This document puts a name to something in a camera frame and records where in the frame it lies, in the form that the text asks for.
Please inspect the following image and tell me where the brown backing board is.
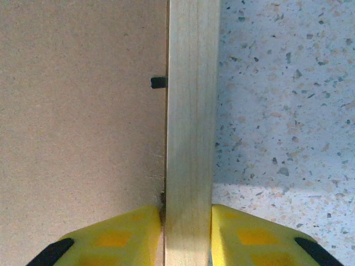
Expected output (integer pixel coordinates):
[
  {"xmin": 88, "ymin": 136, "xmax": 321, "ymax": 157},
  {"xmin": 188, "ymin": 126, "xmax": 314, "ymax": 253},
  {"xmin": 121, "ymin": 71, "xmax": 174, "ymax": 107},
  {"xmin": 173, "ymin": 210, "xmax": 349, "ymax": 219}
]
[{"xmin": 0, "ymin": 0, "xmax": 170, "ymax": 266}]

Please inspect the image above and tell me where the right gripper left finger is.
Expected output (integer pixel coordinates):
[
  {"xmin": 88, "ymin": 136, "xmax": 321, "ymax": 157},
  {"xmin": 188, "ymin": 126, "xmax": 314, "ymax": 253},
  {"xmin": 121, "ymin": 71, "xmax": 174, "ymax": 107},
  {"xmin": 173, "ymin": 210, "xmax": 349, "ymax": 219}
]
[{"xmin": 26, "ymin": 204, "xmax": 163, "ymax": 266}]

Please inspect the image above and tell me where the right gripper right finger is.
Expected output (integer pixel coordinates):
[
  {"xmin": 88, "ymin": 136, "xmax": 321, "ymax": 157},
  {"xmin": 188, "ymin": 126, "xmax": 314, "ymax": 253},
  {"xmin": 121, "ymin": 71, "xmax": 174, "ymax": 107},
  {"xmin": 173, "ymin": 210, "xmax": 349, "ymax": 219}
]
[{"xmin": 210, "ymin": 203, "xmax": 344, "ymax": 266}]

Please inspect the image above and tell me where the black metal frame tab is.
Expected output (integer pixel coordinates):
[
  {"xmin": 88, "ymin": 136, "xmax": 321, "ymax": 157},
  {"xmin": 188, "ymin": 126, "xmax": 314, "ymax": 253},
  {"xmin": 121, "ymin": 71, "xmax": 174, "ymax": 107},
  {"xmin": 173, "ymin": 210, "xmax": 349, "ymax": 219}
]
[{"xmin": 150, "ymin": 75, "xmax": 169, "ymax": 90}]

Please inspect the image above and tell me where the light wooden picture frame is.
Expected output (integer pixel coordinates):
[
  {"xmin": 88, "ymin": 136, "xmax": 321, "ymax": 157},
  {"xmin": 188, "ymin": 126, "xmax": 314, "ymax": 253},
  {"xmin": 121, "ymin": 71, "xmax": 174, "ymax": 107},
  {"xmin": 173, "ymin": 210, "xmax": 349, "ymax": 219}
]
[{"xmin": 163, "ymin": 0, "xmax": 221, "ymax": 266}]

